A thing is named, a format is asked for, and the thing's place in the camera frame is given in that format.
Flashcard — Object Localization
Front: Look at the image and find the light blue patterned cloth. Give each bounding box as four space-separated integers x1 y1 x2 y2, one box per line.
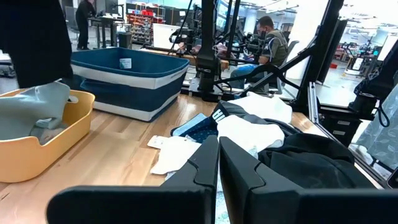
214 144 261 224

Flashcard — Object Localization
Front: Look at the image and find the wooden background table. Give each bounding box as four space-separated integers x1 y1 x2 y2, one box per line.
139 46 230 71

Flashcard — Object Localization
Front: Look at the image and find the blue fabric basket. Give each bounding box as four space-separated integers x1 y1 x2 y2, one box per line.
70 47 190 123

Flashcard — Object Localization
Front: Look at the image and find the pile of dark clothes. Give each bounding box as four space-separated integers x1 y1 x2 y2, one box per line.
170 113 219 144

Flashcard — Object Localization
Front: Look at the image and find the white sock with label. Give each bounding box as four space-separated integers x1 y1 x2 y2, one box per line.
147 134 203 175

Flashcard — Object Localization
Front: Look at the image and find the dark background desk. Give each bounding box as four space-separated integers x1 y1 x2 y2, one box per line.
88 14 125 49

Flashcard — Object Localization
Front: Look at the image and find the white board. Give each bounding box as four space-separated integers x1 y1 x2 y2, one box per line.
152 23 183 50

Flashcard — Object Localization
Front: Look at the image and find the shelf with red bins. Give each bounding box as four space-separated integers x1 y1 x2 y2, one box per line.
126 2 167 46

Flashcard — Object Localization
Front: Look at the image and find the black metal rig frame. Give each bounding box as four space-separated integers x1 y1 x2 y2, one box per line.
214 0 389 187

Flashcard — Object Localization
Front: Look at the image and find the black Puma underwear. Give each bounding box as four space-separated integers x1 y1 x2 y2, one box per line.
257 133 376 190

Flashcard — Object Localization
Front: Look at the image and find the orange plastic bin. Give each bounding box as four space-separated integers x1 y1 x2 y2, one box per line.
0 88 96 184

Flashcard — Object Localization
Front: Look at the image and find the large white cloth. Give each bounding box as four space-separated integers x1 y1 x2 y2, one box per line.
228 91 294 125

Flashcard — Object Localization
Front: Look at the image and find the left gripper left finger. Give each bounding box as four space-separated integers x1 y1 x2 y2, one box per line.
46 135 220 224

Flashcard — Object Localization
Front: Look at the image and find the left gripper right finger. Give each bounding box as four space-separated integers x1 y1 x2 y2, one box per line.
219 136 398 224

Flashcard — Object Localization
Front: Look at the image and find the small white cloth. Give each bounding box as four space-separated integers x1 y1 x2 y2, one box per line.
216 114 285 153

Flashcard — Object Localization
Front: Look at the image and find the black trash bin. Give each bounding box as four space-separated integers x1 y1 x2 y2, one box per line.
118 32 133 50

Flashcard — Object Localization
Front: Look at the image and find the grey sock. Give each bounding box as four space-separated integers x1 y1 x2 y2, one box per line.
0 81 79 146

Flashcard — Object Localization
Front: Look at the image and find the black box with labels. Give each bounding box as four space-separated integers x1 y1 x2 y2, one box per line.
318 107 364 147

